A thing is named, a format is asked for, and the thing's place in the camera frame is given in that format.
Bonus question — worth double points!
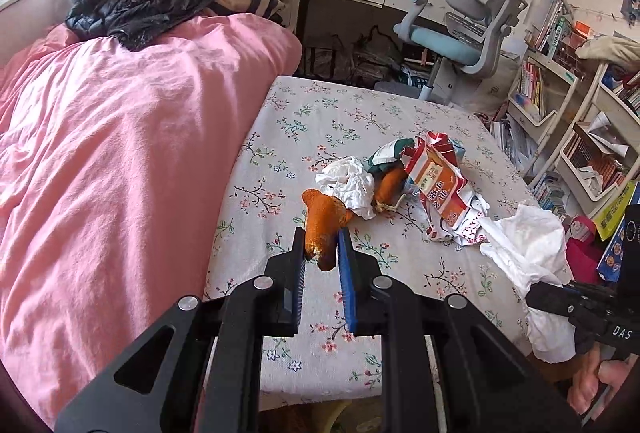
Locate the black puffer jacket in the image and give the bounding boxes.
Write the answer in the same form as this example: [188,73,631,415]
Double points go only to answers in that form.
[65,0,233,53]

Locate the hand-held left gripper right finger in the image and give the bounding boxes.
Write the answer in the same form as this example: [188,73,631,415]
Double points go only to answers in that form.
[337,227,583,433]

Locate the short orange peel piece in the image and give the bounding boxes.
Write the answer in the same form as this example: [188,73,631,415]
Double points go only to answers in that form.
[374,166,408,210]

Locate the pink blanket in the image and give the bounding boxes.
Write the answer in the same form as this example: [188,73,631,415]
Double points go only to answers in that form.
[0,13,303,424]

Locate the small white tissue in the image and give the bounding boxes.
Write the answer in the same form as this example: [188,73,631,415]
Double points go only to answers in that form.
[315,156,377,220]

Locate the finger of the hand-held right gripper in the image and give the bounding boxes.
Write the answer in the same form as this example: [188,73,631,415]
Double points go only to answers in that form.
[525,282,581,319]

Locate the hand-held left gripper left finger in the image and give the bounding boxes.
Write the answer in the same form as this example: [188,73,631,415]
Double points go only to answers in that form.
[54,227,307,433]

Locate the green knitted toy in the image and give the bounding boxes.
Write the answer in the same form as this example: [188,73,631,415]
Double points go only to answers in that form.
[367,139,416,174]

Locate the grey blue desk chair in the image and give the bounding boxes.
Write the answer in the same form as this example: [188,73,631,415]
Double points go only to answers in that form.
[392,0,528,104]

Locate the white bookshelf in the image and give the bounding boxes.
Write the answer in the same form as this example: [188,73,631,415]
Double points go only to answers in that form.
[557,60,640,204]

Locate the clear plastic bags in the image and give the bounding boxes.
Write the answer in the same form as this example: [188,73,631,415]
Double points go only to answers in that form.
[305,28,416,84]

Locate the striped beige cloth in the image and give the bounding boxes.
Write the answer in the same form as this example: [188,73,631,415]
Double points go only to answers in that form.
[207,0,293,26]

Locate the person's right hand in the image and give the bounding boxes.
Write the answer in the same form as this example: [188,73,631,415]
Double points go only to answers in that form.
[567,347,640,416]

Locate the large white tissue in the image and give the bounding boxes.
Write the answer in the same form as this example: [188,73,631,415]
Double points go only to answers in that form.
[479,200,578,364]

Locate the yellow box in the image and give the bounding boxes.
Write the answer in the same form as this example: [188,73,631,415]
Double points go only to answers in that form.
[595,180,638,241]

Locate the torn red orange snack bag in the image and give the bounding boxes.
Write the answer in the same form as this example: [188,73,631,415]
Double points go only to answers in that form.
[402,132,493,246]

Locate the long orange peel piece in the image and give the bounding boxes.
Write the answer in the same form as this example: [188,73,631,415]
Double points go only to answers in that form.
[301,188,357,271]

